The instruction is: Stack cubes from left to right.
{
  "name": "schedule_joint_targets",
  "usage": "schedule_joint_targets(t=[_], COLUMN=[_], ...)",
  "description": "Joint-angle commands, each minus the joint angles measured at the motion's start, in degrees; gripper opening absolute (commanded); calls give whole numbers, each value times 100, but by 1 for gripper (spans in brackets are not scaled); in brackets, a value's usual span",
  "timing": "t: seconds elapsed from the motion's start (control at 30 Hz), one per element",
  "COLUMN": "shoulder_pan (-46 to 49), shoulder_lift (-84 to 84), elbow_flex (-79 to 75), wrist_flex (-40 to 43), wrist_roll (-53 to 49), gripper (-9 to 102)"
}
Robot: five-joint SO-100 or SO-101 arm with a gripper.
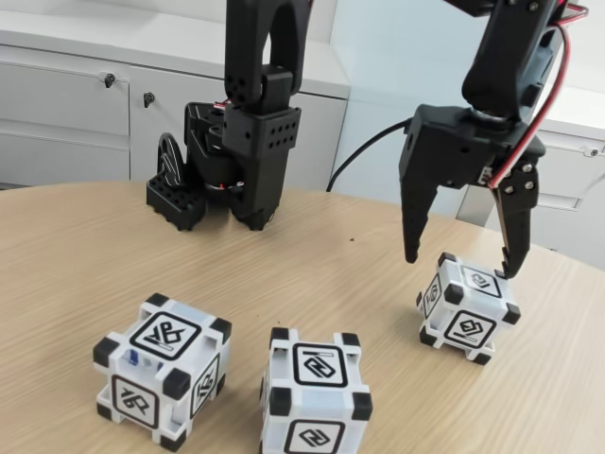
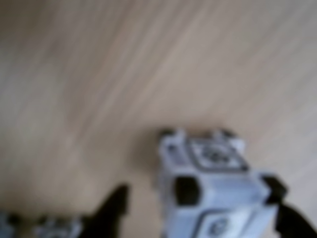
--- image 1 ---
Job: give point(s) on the white cube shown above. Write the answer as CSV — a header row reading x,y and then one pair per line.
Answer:
x,y
160,338
468,326
316,364

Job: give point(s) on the white cabinet, silver lock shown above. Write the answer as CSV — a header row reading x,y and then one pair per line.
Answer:
x,y
572,189

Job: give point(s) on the silver cabinet lock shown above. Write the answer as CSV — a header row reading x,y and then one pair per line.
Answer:
x,y
592,151

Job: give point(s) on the white cube, lamp-like glyph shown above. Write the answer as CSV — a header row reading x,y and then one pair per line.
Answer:
x,y
160,338

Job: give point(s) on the black cabinet lock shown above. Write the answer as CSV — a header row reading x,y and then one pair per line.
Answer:
x,y
148,98
109,79

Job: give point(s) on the grey metal frame post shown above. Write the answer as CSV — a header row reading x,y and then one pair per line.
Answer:
x,y
475,208

